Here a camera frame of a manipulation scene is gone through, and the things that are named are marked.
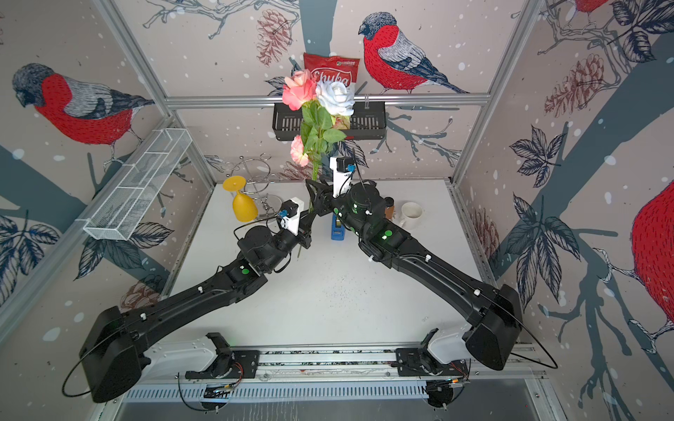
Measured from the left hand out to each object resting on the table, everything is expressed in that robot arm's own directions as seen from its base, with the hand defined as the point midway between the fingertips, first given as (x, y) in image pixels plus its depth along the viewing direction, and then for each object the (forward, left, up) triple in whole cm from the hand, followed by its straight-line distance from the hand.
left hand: (319, 205), depth 69 cm
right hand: (+3, +1, +8) cm, 8 cm away
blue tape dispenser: (+13, -4, -30) cm, 33 cm away
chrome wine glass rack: (+46, +36, -32) cm, 67 cm away
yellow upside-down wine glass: (+14, +29, -18) cm, 37 cm away
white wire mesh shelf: (-1, +57, -2) cm, 57 cm away
